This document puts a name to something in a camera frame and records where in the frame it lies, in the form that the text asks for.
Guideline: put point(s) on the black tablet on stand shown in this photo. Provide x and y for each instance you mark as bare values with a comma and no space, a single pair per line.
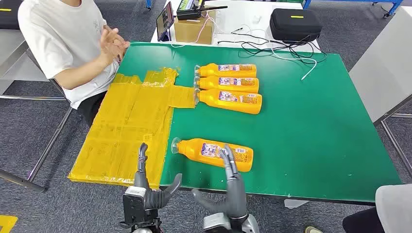
164,21

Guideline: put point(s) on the person's right forearm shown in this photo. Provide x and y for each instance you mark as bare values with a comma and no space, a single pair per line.
80,74

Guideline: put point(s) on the brown cardboard box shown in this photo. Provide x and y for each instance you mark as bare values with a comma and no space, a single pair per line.
193,32

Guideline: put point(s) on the pale shoe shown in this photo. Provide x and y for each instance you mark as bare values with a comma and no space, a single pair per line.
313,230

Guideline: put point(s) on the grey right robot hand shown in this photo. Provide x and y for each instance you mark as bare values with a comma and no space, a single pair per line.
236,199

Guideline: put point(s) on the yellow tape mat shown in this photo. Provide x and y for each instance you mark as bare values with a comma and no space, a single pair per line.
125,128

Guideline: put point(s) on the person's right hand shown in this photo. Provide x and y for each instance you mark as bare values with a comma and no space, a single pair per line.
109,48

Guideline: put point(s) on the person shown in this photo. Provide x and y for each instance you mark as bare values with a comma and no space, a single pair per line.
64,32
394,209

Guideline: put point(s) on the black zip case yellow tag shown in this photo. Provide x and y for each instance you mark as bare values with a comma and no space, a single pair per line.
294,25
9,16

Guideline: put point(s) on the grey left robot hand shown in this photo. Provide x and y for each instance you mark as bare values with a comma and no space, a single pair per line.
151,196

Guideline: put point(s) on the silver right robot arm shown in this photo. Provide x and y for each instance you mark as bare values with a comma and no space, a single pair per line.
249,225

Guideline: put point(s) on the white table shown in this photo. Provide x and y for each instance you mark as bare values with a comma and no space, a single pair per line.
238,13

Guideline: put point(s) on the small white adapter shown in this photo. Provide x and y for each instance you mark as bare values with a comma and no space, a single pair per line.
256,19

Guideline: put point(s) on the white table foot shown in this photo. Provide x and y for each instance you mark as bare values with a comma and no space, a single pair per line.
294,203

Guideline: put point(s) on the black remote controller with antenna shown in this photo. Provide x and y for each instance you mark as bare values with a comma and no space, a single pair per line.
188,9

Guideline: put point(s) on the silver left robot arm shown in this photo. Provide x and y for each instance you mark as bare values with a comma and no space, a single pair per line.
145,229

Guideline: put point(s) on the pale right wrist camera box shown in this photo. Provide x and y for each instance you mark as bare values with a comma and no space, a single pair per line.
214,223

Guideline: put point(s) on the grey table with metal frame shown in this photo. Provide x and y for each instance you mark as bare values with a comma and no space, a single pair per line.
379,64

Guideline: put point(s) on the blue cart frame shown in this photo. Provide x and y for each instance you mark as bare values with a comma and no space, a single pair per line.
148,4
392,4

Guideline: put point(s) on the person's left hand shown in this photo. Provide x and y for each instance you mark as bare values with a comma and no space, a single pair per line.
126,45

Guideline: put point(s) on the grey metal table with legs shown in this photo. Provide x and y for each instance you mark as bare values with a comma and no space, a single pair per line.
9,48

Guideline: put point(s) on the orange detergent bottle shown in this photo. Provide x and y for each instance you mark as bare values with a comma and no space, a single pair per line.
193,151
209,70
231,104
209,84

